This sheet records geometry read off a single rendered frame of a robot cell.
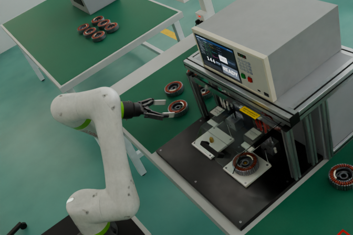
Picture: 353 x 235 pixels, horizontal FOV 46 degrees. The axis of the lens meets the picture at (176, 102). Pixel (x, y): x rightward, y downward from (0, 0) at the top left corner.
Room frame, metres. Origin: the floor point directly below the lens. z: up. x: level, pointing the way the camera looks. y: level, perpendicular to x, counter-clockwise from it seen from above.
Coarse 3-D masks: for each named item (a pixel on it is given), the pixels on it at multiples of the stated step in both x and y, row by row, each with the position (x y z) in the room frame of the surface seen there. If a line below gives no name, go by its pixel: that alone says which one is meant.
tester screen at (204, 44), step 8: (200, 40) 1.52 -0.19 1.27; (208, 40) 1.46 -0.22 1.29; (200, 48) 1.54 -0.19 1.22; (208, 48) 1.48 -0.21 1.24; (216, 48) 1.42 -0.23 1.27; (224, 48) 1.37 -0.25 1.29; (208, 56) 1.50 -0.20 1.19; (216, 56) 1.44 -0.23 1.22; (224, 56) 1.38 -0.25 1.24; (232, 56) 1.33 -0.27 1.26; (208, 64) 1.52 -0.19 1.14; (216, 64) 1.45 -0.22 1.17; (224, 64) 1.40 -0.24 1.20
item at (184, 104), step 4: (176, 100) 1.84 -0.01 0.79; (180, 100) 1.83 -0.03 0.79; (184, 100) 1.82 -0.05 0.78; (172, 104) 1.83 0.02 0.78; (176, 104) 1.83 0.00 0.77; (180, 104) 1.82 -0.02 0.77; (184, 104) 1.78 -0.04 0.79; (168, 108) 1.81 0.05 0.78; (172, 108) 1.81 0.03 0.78; (176, 108) 1.80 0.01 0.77; (180, 108) 1.78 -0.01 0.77; (184, 108) 1.76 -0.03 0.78; (188, 108) 1.77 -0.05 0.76; (176, 112) 1.75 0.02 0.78; (180, 112) 1.75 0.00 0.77; (184, 112) 1.75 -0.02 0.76; (176, 116) 1.75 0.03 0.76
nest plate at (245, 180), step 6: (258, 156) 1.24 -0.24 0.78; (264, 162) 1.19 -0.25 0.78; (258, 168) 1.17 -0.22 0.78; (264, 168) 1.16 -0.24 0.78; (234, 174) 1.20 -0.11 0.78; (252, 174) 1.16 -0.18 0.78; (258, 174) 1.15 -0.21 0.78; (240, 180) 1.15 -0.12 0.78; (246, 180) 1.14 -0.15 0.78; (252, 180) 1.13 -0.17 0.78; (246, 186) 1.12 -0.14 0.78
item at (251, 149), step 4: (272, 132) 1.23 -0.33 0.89; (264, 136) 1.22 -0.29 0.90; (268, 136) 1.22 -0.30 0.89; (260, 140) 1.21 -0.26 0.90; (264, 140) 1.21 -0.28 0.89; (268, 140) 1.26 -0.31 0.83; (272, 140) 1.24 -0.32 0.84; (256, 144) 1.20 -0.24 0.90; (260, 144) 1.21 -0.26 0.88; (252, 148) 1.20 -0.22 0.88
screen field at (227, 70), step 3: (222, 63) 1.41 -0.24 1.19; (222, 66) 1.42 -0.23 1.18; (225, 66) 1.39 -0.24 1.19; (225, 69) 1.40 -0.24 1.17; (228, 69) 1.38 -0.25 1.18; (231, 69) 1.36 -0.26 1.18; (225, 72) 1.41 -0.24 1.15; (228, 72) 1.39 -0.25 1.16; (231, 72) 1.37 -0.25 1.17; (234, 72) 1.35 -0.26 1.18; (237, 72) 1.32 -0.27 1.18; (231, 75) 1.37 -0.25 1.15; (234, 75) 1.35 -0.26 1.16; (237, 75) 1.33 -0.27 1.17; (237, 78) 1.33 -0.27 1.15
